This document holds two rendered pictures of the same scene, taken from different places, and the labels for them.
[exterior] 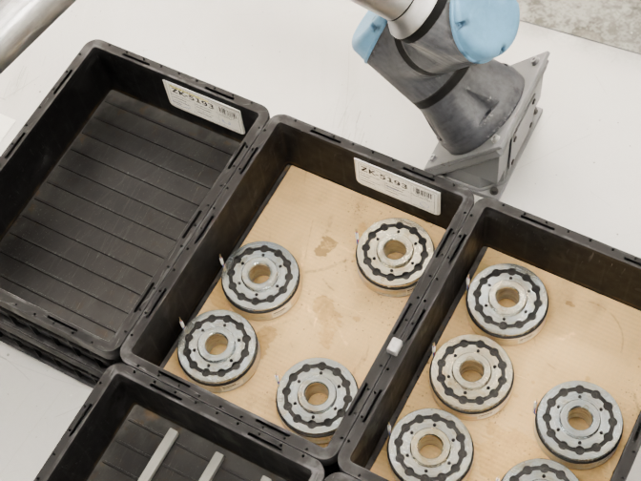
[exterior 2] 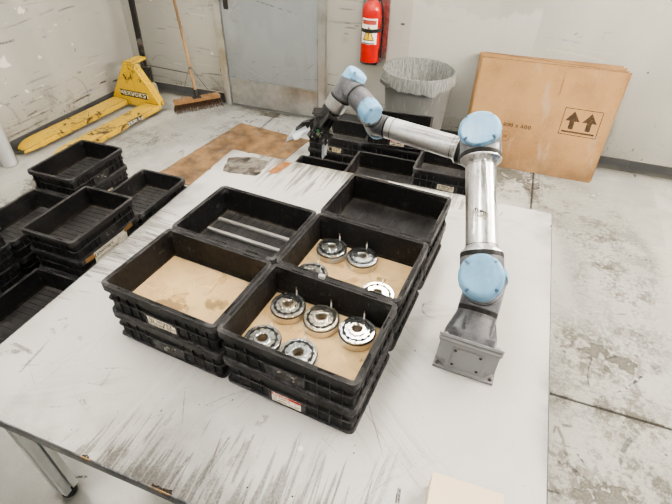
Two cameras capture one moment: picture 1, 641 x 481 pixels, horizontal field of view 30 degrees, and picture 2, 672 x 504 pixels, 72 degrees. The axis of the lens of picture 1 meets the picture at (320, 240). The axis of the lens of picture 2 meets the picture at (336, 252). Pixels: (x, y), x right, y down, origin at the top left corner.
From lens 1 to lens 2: 1.18 m
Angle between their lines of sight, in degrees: 50
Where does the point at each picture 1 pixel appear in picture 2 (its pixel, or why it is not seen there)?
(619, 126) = (493, 422)
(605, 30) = not seen: outside the picture
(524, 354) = (334, 342)
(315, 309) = (352, 277)
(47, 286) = (356, 213)
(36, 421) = not seen: hidden behind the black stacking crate
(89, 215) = (386, 220)
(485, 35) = (466, 275)
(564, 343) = (340, 357)
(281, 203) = (399, 267)
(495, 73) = (480, 326)
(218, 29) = not seen: hidden behind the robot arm
